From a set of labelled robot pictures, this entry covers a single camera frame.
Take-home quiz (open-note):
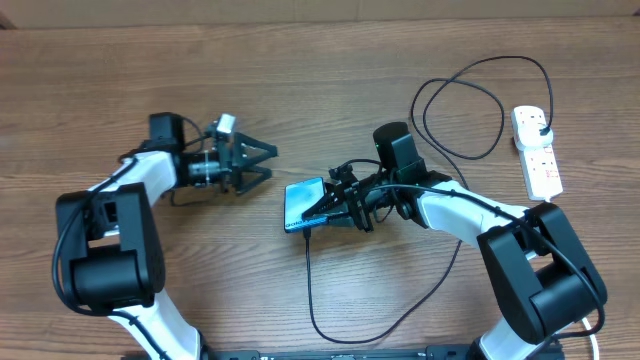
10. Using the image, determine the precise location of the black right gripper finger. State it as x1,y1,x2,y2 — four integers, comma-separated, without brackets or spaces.
327,212,357,227
302,184,357,220

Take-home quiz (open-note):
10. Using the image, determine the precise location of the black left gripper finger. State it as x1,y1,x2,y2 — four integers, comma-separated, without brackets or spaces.
232,166,272,195
232,132,278,163

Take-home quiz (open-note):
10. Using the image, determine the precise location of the blue Samsung Galaxy phone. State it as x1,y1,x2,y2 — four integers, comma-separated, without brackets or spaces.
284,177,328,233

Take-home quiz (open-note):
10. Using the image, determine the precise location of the black USB charger cable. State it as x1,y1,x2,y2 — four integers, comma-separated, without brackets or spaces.
302,55,555,345

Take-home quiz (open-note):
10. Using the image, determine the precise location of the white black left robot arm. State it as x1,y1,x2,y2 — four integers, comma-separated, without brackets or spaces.
51,112,278,359

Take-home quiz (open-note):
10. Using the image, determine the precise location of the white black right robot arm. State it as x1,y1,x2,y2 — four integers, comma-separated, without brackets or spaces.
284,122,607,359

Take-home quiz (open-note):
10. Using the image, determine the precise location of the white charger plug adapter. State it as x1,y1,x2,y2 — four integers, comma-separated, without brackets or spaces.
514,123,554,151

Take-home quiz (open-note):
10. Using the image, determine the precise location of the white power strip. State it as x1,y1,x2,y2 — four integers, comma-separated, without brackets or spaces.
510,104,565,202

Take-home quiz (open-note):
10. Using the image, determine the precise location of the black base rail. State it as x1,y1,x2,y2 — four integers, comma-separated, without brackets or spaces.
203,344,485,360

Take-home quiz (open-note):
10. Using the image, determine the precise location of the white power strip cord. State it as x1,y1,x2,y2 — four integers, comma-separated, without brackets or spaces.
543,197,601,360

